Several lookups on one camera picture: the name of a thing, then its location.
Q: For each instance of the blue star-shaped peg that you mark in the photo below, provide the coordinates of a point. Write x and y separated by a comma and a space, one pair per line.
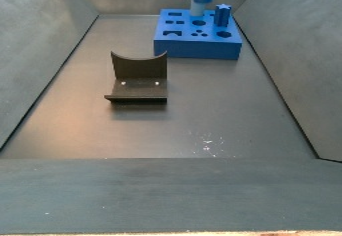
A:
222, 15

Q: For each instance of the blue foam shape board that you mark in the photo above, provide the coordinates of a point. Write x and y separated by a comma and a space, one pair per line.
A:
193, 37

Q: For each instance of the light blue round cylinder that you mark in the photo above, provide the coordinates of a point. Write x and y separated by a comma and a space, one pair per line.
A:
197, 8

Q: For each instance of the dark curved cradle holder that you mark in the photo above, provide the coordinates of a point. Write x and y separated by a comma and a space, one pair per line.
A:
141, 79

